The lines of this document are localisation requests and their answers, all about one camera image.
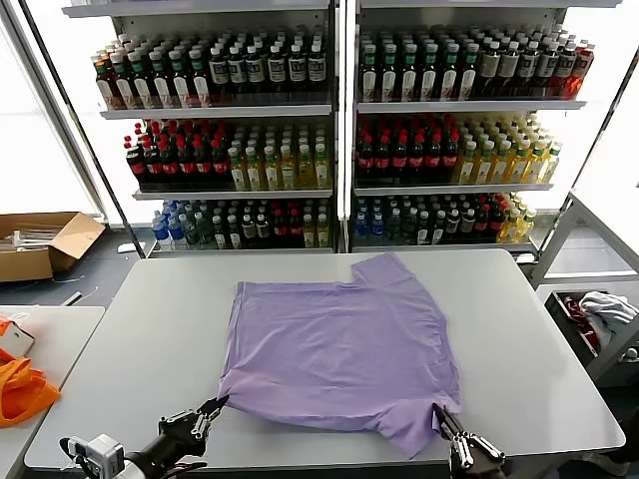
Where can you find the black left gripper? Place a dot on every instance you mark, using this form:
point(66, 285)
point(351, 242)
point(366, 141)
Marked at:
point(175, 441)

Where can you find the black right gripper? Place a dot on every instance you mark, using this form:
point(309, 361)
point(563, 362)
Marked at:
point(481, 469)

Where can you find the purple t-shirt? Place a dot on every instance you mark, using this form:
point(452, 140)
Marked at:
point(339, 359)

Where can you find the black plastic bin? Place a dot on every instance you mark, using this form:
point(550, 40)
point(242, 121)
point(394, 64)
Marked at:
point(566, 327)

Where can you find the small grey bar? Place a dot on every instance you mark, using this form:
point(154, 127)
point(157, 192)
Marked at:
point(74, 298)

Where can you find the orange cloth bag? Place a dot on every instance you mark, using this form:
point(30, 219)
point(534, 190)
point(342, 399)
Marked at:
point(25, 394)

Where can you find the red crumpled garment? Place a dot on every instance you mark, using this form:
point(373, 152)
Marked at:
point(574, 309)

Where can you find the grey metal stand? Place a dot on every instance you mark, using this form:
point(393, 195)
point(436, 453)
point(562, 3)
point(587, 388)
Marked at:
point(614, 354)

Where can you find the small white floor object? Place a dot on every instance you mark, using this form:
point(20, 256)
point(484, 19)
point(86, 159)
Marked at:
point(127, 247)

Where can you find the white cap dark drink bottle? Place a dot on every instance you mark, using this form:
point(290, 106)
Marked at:
point(467, 224)
point(439, 229)
point(219, 234)
point(234, 234)
point(263, 232)
point(424, 230)
point(248, 232)
point(453, 224)

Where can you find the green clear drink bottle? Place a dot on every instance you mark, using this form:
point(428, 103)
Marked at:
point(409, 227)
point(204, 232)
point(191, 232)
point(394, 227)

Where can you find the blue label water bottle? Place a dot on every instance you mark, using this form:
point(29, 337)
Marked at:
point(160, 232)
point(175, 232)
point(361, 228)
point(376, 228)

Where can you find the white grey crumpled garment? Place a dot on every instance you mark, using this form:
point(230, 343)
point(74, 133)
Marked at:
point(604, 309)

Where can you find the orange and white carton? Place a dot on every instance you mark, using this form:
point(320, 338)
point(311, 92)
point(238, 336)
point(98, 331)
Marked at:
point(17, 341)

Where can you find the red cap cola bottle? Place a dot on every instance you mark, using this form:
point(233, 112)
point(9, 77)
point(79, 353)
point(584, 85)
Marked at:
point(186, 167)
point(366, 162)
point(418, 162)
point(496, 224)
point(450, 161)
point(202, 166)
point(152, 167)
point(170, 167)
point(435, 162)
point(295, 230)
point(219, 166)
point(280, 230)
point(400, 162)
point(136, 167)
point(481, 224)
point(383, 162)

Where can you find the white plastic bag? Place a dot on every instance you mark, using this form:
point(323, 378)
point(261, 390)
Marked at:
point(15, 317)

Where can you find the yellow juice bottle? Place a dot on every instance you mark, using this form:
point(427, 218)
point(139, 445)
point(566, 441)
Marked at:
point(510, 228)
point(271, 173)
point(254, 174)
point(525, 227)
point(305, 172)
point(287, 173)
point(501, 167)
point(550, 167)
point(322, 233)
point(309, 233)
point(535, 167)
point(484, 167)
point(322, 172)
point(237, 174)
point(519, 167)
point(466, 167)

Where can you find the brown cardboard box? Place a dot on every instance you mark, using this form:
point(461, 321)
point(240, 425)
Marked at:
point(30, 264)

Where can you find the white plastic tube bundle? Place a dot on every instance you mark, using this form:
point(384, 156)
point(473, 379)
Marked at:
point(25, 237)

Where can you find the grey metal shelf unit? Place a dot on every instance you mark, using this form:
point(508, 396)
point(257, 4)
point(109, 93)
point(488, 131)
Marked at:
point(214, 111)
point(449, 106)

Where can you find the black slanted metal pole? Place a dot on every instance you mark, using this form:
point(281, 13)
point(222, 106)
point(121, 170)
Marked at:
point(83, 130)

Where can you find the green label dark tea bottle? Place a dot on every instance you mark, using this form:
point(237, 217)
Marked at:
point(429, 80)
point(122, 90)
point(389, 80)
point(369, 80)
point(449, 80)
point(202, 89)
point(162, 90)
point(409, 80)
point(182, 90)
point(468, 79)
point(142, 90)

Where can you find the black label dark drink bottle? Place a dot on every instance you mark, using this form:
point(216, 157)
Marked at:
point(529, 67)
point(237, 69)
point(218, 70)
point(565, 67)
point(315, 65)
point(548, 67)
point(276, 66)
point(255, 67)
point(295, 66)

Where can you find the beige label dark drink bottle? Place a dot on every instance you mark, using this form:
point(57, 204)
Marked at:
point(509, 67)
point(490, 67)

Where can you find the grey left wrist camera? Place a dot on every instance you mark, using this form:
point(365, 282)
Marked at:
point(100, 451)

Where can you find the grey metal frame table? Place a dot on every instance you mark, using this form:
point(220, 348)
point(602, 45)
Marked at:
point(559, 239)

